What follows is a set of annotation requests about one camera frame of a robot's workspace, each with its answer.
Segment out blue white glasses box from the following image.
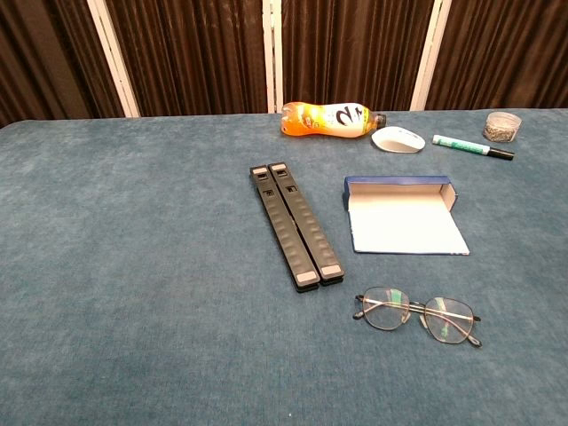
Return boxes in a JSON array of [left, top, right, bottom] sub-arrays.
[[342, 175, 471, 256]]

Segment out thin metal frame eyeglasses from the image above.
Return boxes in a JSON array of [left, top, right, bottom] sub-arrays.
[[353, 286, 484, 349]]

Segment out black folding metal stand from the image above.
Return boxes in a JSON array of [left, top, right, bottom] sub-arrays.
[[248, 161, 346, 294]]

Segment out orange drink bottle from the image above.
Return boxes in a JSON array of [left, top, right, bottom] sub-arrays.
[[280, 101, 388, 139]]

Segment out white computer mouse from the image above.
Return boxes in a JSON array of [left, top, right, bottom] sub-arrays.
[[370, 125, 426, 154]]

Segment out blue velvet table cloth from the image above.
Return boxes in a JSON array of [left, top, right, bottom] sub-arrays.
[[0, 108, 568, 426]]

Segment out brown pleated screen panel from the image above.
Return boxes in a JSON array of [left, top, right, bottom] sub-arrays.
[[410, 0, 568, 112], [0, 0, 130, 129], [95, 0, 273, 119], [271, 0, 445, 113]]

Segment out green whiteboard marker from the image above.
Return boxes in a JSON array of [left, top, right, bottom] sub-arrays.
[[431, 134, 516, 162]]

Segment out clear jar of clips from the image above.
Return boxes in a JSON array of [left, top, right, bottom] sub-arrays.
[[482, 111, 523, 144]]

